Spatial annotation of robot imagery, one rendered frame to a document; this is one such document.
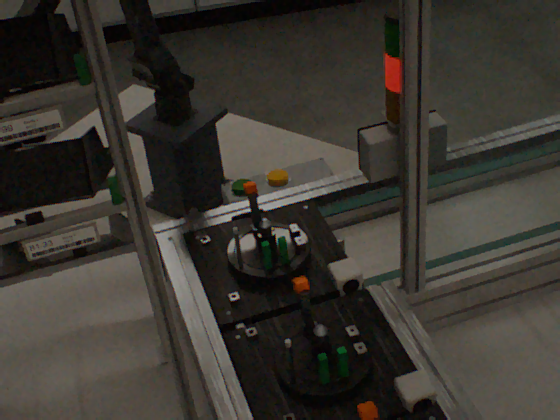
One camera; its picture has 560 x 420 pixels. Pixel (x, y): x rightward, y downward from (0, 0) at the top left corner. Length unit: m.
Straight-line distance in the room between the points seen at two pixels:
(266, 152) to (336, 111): 1.77
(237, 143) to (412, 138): 0.80
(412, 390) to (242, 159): 0.83
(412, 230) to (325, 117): 2.34
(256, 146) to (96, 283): 0.51
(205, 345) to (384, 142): 0.41
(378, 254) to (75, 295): 0.56
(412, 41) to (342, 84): 2.72
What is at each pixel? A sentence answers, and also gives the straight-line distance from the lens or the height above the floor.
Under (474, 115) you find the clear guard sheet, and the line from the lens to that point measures 1.19.
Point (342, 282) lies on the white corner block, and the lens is 1.31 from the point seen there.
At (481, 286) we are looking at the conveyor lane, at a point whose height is 0.93.
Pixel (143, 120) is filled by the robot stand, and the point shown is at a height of 1.06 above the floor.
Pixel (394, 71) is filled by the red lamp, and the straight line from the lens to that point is 1.11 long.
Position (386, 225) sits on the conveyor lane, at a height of 0.92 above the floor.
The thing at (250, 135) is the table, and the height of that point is 0.86.
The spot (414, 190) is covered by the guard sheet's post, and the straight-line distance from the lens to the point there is 1.19.
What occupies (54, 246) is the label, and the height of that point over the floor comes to 1.28.
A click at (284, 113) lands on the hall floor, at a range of 3.60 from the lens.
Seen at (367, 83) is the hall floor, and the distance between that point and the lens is 3.77.
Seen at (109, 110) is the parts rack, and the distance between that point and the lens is 0.92.
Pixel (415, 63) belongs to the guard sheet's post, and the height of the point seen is 1.37.
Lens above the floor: 1.89
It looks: 38 degrees down
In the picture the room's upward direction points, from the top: 7 degrees counter-clockwise
